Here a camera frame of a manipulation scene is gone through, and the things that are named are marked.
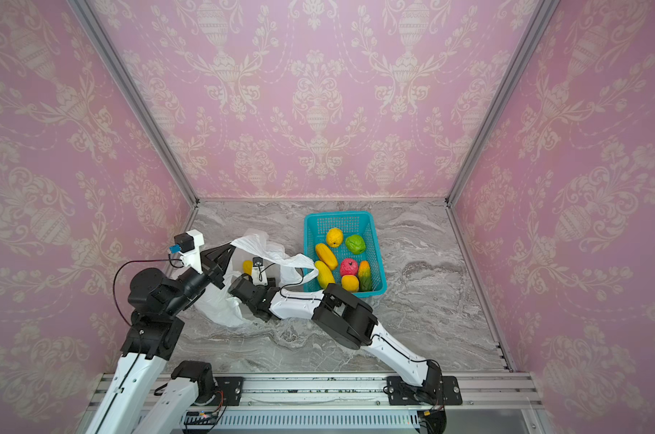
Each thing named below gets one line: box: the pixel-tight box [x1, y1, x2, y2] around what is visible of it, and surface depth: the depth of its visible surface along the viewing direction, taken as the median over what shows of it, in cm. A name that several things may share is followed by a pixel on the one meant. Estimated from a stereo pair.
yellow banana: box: [315, 243, 339, 271], surface depth 99 cm
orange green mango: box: [358, 260, 372, 292], surface depth 94 cm
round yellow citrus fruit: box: [326, 227, 344, 248], surface depth 105 cm
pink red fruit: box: [340, 257, 360, 277], surface depth 96 cm
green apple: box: [344, 234, 367, 255], surface depth 102 cm
